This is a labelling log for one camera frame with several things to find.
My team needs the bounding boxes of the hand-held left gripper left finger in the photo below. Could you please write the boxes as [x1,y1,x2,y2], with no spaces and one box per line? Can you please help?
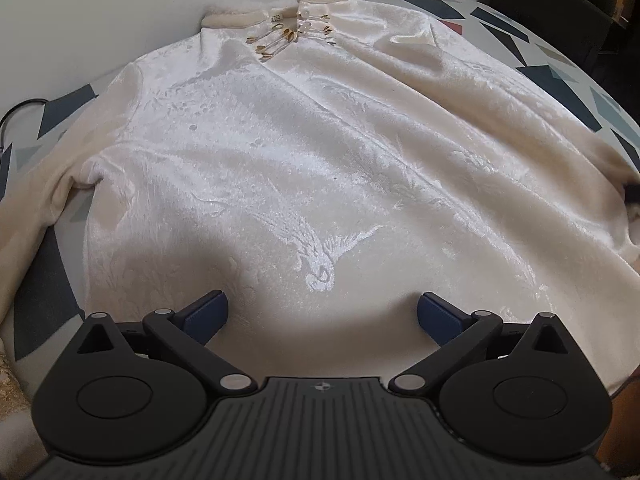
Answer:
[75,289,259,395]

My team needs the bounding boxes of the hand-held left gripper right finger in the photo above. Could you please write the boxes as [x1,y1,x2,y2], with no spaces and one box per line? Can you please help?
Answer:
[389,291,568,395]

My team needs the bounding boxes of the white velvet embroidered garment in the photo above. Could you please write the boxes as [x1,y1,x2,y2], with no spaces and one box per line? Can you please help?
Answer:
[0,0,640,403]

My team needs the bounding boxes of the beige lace cloth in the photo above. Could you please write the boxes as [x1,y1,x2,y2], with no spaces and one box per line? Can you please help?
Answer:
[0,340,35,411]

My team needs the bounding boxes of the dark rectangular object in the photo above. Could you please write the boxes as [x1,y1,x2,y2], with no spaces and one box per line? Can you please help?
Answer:
[477,0,621,77]

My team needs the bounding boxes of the black cable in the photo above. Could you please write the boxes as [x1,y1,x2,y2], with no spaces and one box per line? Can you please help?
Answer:
[0,99,53,136]

